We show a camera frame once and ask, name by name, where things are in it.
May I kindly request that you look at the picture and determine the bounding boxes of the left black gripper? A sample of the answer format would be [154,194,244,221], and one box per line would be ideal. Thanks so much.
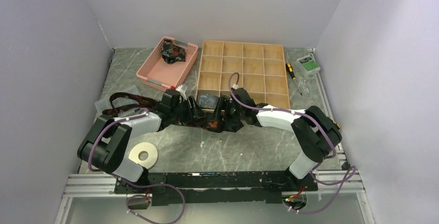
[170,96,207,124]

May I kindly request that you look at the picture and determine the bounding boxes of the wooden compartment tray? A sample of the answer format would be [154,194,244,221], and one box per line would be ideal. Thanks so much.
[196,40,290,109]

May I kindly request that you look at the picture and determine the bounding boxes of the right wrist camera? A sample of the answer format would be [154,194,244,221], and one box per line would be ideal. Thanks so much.
[230,83,242,91]

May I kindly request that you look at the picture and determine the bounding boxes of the green white small box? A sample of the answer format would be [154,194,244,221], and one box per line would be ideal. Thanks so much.
[295,54,321,77]

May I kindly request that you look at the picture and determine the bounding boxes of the pink plastic basket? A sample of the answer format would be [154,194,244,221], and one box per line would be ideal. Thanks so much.
[136,36,198,92]

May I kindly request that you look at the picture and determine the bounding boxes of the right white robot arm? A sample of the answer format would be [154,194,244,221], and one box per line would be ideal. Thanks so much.
[211,88,342,190]

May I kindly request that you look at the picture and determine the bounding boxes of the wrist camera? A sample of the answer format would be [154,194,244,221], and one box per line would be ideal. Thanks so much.
[230,83,242,91]
[171,84,187,100]

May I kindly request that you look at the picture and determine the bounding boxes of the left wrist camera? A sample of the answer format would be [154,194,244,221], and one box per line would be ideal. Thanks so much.
[171,84,187,100]

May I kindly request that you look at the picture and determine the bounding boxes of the crumpled floral tie in basket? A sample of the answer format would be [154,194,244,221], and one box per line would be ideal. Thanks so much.
[161,39,186,64]

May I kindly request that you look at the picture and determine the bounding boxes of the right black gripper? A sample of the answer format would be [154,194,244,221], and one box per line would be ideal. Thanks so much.
[209,97,244,127]

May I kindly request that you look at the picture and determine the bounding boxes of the rolled grey-blue tie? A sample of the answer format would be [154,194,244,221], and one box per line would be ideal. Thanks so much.
[197,93,219,110]

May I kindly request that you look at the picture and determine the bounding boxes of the red patterned dark tie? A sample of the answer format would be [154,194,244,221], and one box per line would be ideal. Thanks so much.
[101,92,210,129]

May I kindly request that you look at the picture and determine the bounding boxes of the small yellow black screwdriver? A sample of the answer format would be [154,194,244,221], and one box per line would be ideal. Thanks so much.
[333,121,341,130]

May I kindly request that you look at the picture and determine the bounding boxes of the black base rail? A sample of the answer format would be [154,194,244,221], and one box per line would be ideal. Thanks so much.
[114,171,318,206]

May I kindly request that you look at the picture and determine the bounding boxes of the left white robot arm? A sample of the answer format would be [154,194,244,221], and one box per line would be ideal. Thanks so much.
[77,89,206,193]

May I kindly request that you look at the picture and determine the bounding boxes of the white tape roll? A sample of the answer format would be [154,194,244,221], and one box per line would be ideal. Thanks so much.
[128,142,158,169]

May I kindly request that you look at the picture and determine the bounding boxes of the purple cable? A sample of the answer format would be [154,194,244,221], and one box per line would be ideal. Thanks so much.
[229,72,358,216]
[87,111,150,173]

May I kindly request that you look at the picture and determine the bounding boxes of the orange floral dark tie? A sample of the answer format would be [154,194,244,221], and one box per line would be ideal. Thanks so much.
[201,113,244,133]

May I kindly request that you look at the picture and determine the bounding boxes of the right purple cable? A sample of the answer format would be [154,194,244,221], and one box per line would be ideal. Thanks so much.
[229,72,358,216]

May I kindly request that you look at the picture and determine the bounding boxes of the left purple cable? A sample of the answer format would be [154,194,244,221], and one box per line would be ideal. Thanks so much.
[87,111,150,173]

